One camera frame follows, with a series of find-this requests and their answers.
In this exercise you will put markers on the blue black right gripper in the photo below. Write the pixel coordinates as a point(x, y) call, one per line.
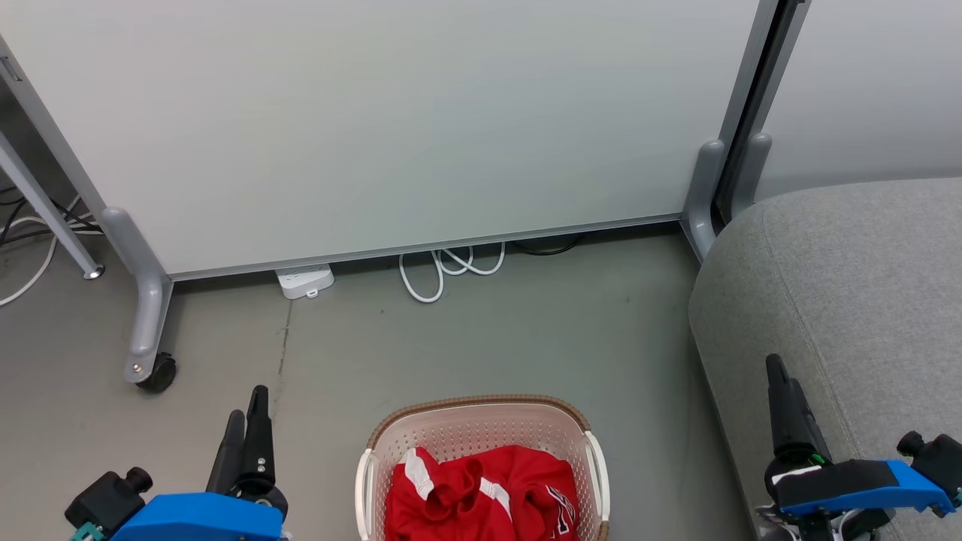
point(857, 481)

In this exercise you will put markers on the grey fabric sofa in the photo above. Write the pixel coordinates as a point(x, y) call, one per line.
point(849, 300)

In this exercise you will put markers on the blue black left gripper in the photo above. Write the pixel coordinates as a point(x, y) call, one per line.
point(195, 518)

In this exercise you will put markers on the white power strip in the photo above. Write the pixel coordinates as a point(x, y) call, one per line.
point(304, 280)

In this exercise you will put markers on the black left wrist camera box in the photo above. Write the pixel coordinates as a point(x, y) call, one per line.
point(105, 500)

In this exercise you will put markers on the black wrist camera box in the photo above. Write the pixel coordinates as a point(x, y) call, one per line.
point(105, 500)
point(938, 458)

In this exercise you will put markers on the grey metal table leg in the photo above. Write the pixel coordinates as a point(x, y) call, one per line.
point(45, 207)

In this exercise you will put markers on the narrow white partition panel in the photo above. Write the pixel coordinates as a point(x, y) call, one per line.
point(872, 83)

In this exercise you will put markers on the beige plastic laundry basket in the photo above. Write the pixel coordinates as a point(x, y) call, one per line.
point(481, 424)

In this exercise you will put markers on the red white garment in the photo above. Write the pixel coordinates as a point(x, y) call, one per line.
point(481, 496)

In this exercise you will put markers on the large white partition panel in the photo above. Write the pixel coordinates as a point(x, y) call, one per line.
point(391, 120)

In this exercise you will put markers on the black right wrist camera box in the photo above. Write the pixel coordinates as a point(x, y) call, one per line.
point(938, 458)

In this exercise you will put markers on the grey partition leg with caster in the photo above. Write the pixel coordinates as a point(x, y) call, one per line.
point(146, 300)

